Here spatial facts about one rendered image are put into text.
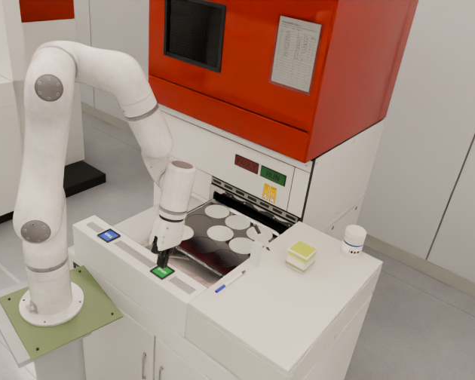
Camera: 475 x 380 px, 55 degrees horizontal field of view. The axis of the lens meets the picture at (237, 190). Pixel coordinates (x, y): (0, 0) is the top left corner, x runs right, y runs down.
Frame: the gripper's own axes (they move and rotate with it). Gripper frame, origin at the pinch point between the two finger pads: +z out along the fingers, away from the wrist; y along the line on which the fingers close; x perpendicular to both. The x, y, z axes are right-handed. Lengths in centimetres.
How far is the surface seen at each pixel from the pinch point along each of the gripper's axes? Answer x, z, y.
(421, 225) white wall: 32, 23, -216
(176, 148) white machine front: -52, -14, -56
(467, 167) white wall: 46, -25, -206
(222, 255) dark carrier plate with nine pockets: 3.1, 5.2, -27.9
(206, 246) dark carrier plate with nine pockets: -4.3, 5.2, -27.8
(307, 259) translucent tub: 32.9, -7.9, -31.0
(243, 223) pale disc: -4.2, 0.5, -49.3
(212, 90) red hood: -30, -46, -44
